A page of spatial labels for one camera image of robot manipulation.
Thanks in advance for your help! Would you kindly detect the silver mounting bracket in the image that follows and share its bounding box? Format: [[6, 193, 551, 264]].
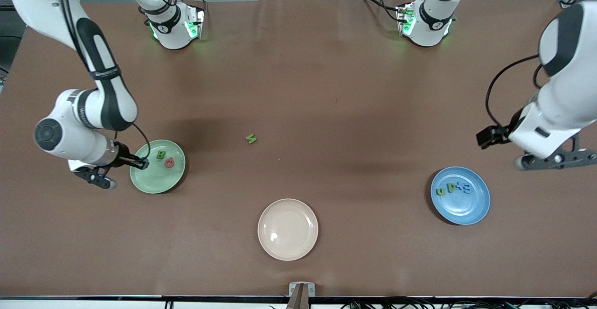
[[288, 282, 316, 297]]

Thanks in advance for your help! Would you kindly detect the green plate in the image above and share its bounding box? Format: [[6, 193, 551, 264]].
[[130, 139, 186, 194]]

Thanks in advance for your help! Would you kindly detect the tan camera pole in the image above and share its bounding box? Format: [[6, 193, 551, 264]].
[[285, 285, 312, 309]]

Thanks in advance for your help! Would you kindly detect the beige plate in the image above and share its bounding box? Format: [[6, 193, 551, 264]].
[[257, 198, 319, 261]]

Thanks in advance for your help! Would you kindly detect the blue plate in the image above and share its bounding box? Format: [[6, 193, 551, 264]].
[[430, 166, 491, 226]]

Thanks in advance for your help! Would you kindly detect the brown tablecloth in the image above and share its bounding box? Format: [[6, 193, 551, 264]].
[[0, 0, 597, 298]]

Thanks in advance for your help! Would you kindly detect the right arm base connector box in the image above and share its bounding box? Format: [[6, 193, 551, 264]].
[[183, 5, 206, 40]]

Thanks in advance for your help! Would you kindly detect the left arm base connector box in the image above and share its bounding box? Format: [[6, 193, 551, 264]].
[[396, 3, 417, 37]]

